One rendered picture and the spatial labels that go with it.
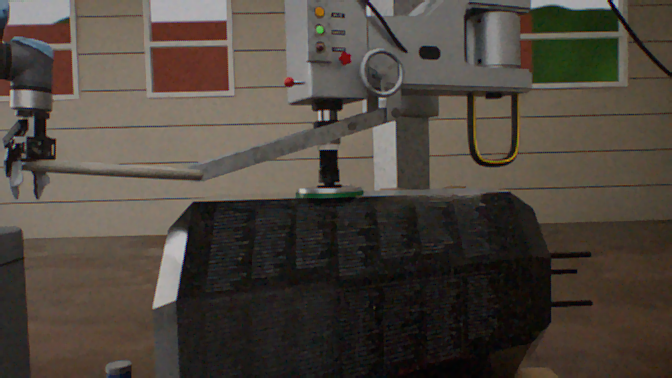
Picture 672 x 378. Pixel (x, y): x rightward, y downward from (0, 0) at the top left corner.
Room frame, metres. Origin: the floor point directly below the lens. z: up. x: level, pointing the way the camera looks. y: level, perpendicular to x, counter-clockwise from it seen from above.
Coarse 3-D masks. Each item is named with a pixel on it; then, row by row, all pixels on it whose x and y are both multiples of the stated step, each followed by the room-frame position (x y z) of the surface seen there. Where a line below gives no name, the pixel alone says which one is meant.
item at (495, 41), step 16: (480, 16) 2.03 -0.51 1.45; (496, 16) 2.01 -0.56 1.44; (512, 16) 2.02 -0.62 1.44; (480, 32) 2.03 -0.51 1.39; (496, 32) 2.01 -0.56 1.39; (512, 32) 2.02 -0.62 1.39; (480, 48) 2.03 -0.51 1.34; (496, 48) 2.01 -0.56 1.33; (512, 48) 2.02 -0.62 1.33; (480, 64) 2.03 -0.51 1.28; (496, 64) 2.01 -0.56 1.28; (512, 64) 2.02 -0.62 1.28
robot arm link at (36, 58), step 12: (12, 48) 1.33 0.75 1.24; (24, 48) 1.34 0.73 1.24; (36, 48) 1.35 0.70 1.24; (48, 48) 1.38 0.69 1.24; (12, 60) 1.32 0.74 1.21; (24, 60) 1.34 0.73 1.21; (36, 60) 1.35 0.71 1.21; (48, 60) 1.38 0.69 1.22; (12, 72) 1.33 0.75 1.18; (24, 72) 1.34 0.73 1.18; (36, 72) 1.35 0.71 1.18; (48, 72) 1.38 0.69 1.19; (12, 84) 1.35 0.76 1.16; (24, 84) 1.34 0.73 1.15; (36, 84) 1.35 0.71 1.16; (48, 84) 1.38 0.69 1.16
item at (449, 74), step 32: (448, 0) 1.90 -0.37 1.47; (480, 0) 1.96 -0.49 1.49; (512, 0) 2.01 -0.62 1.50; (384, 32) 1.81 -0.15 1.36; (416, 32) 1.86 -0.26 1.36; (448, 32) 1.90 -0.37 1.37; (384, 64) 1.81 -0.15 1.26; (416, 64) 1.85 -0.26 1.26; (448, 64) 1.90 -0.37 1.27; (480, 96) 2.16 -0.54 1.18
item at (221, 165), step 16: (368, 112) 1.83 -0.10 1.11; (384, 112) 1.85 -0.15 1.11; (320, 128) 1.76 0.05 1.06; (336, 128) 1.78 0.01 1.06; (352, 128) 1.79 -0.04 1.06; (368, 128) 1.83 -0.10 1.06; (256, 144) 1.79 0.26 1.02; (272, 144) 1.70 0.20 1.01; (288, 144) 1.72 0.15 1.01; (304, 144) 1.74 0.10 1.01; (208, 160) 1.73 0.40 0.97; (224, 160) 1.64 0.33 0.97; (240, 160) 1.66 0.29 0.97; (256, 160) 1.68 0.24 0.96; (208, 176) 1.62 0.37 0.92
